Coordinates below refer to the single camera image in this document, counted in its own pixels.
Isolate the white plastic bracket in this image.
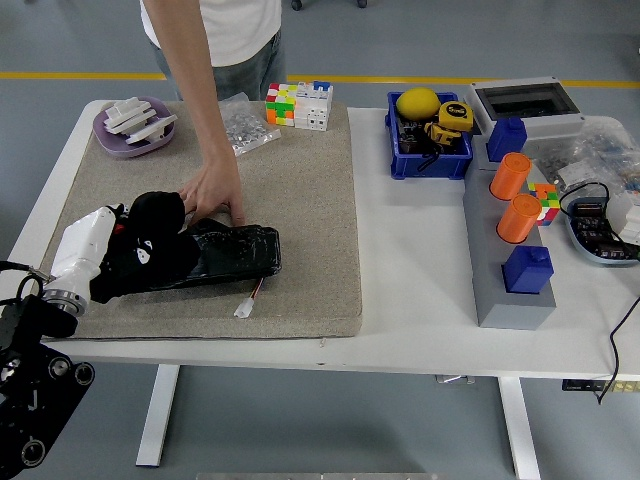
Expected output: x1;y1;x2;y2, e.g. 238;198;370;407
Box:
103;97;157;135
123;113;179;146

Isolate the purple tray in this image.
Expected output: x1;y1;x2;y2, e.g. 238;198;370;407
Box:
92;95;177;160

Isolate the blue block with knob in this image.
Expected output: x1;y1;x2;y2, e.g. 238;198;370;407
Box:
501;244;555;296
486;117;528;164

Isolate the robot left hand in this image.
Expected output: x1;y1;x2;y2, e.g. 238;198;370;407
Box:
48;202;152;296

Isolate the black hanging cable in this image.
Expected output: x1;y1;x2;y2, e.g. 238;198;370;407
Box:
595;294;640;406

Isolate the black rag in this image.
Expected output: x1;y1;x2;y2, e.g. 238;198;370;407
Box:
89;191;201;305

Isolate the black looped cable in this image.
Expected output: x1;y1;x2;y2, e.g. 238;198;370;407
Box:
558;181;612;221

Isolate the grey-blue tray with electronics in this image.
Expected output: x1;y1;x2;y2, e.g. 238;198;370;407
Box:
564;196;640;266

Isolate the orange cylinder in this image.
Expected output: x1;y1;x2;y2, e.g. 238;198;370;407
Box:
496;193;543;245
489;152;532;200

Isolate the person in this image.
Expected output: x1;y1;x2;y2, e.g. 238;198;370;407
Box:
139;0;289;226

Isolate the black table control box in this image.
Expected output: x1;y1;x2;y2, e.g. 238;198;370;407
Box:
561;379;640;393

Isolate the yellow lemon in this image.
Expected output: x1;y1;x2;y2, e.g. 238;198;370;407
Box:
396;87;442;121

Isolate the grey electrical enclosure box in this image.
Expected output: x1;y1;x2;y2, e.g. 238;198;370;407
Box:
463;76;589;141

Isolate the blue plastic bin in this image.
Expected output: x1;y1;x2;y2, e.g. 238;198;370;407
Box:
385;90;475;181

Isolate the white connector with wires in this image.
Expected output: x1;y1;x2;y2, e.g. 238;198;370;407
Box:
233;277;266;319

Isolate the clear bag of screws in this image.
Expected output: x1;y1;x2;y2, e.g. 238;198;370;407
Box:
218;92;282;159

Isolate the yellow tape measure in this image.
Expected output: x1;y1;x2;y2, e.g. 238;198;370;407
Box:
438;101;474;134

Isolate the grey block holder base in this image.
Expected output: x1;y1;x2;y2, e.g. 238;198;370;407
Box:
462;134;558;331

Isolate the small colourful puzzle cube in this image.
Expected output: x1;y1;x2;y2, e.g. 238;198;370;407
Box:
527;182;559;227

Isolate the clear bag of parts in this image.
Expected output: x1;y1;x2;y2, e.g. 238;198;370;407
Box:
524;115;640;201

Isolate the white and blue block cube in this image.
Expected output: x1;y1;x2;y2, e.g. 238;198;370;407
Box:
293;79;335;132

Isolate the black circuit module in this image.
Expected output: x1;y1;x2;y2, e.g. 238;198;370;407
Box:
398;119;431;155

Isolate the yellow and black tool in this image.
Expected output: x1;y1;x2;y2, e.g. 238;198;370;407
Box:
423;121;460;147

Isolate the white plastic component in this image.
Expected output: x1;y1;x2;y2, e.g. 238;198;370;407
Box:
604;192;640;246

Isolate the person's right hand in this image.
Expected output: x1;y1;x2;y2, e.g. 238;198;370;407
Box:
177;152;247;226

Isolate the grey-brown mat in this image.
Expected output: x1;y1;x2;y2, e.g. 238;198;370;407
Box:
39;99;363;343

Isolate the white table leg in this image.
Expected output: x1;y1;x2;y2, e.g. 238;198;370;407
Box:
135;363;180;468
497;375;542;480

